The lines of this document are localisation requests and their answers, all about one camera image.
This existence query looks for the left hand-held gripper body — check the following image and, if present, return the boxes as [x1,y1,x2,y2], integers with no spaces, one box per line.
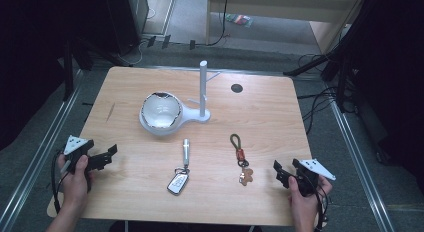
[62,135,96,175]

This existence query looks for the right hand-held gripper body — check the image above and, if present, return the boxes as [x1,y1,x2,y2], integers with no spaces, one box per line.
[292,158,337,197]

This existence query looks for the green rope keychain with gingerbread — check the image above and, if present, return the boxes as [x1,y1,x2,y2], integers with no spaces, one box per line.
[229,133,255,187]

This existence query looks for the car key with silver fob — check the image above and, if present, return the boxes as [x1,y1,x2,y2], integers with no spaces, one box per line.
[166,138,191,197]

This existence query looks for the white key stand with pegs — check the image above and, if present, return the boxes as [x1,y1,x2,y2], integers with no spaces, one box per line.
[138,59,222,137]

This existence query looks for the person's right hand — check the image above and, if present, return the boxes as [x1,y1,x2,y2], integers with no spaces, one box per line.
[287,174,334,224]

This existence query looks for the person's left hand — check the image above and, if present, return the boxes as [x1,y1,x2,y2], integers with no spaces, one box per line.
[56,154,96,210]

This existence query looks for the black metal stand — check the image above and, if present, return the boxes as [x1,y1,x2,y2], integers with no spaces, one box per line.
[283,0,378,114]

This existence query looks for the dark cabinet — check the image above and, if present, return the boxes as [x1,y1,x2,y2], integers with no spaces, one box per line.
[101,0,150,57]

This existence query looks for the colourful packet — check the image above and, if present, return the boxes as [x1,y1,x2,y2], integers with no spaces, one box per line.
[225,13,254,28]

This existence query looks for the light wooden shelf unit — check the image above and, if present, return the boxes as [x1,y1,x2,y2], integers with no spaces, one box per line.
[205,0,369,55]

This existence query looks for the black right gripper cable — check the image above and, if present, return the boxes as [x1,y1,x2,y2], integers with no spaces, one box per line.
[308,173,331,232]

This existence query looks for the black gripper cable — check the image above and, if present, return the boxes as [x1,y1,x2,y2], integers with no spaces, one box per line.
[308,173,331,232]
[50,151,68,215]

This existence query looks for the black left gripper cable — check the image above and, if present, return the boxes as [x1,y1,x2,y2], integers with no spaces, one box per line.
[50,151,68,215]

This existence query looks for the metal floor rail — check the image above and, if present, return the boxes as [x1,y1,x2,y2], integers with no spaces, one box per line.
[0,69,84,232]
[328,98,398,232]

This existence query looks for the bundle of black floor cables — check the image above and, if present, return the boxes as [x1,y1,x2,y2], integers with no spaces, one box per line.
[295,52,359,136]

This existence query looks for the white cable on floor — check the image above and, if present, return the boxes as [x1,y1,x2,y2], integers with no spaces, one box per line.
[116,6,158,67]

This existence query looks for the black cable on floor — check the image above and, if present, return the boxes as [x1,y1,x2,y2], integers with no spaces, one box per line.
[195,0,232,47]

